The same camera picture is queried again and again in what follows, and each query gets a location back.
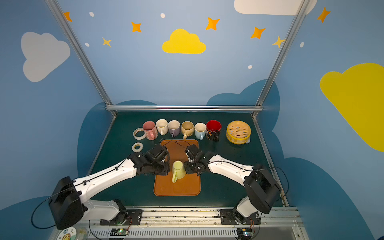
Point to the purple ceramic mug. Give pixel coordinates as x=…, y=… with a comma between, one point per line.
x=174, y=127

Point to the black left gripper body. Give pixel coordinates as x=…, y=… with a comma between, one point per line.
x=162, y=167

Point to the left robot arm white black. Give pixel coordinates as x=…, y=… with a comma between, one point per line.
x=71, y=199

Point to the large patterned tape roll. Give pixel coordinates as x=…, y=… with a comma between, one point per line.
x=136, y=134

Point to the right controller circuit board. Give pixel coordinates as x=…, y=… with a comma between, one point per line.
x=244, y=233

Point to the round green white sticker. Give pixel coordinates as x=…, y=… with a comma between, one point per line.
x=68, y=234

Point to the aluminium frame post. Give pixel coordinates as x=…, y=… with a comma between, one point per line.
x=292, y=32
x=58, y=13

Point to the yellow bamboo steamer basket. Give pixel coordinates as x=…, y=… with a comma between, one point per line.
x=238, y=132

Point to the white ceramic mug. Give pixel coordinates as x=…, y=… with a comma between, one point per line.
x=162, y=126

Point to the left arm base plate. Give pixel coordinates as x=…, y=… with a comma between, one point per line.
x=130, y=217

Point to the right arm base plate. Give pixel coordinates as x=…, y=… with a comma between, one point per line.
x=233, y=217

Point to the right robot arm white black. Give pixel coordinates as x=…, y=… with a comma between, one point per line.
x=261, y=187

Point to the light blue ceramic mug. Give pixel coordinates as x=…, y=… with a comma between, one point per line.
x=200, y=130

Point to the aluminium front rail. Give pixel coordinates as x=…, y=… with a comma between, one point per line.
x=195, y=223

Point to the orange rectangular tray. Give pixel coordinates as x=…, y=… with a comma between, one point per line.
x=189, y=185

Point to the aluminium frame left post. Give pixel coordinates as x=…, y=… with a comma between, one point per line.
x=58, y=13

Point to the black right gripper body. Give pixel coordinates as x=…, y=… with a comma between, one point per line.
x=192, y=166

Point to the yellow-green ceramic mug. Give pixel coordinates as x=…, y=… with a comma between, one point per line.
x=178, y=171

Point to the pink ghost pattern mug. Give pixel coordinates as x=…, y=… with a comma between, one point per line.
x=150, y=130

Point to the black patterned mug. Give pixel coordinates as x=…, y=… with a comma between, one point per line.
x=213, y=130

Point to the left controller circuit board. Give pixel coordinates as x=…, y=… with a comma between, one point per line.
x=119, y=232

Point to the controller circuit board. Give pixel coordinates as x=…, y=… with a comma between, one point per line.
x=244, y=233
x=119, y=232

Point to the beige ceramic teapot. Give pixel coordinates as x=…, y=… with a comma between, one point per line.
x=187, y=129

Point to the small white tape roll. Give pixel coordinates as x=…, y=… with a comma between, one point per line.
x=137, y=147

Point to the aluminium frame back bar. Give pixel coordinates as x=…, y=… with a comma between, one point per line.
x=146, y=108

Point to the aluminium frame right post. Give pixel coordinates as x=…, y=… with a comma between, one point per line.
x=292, y=32

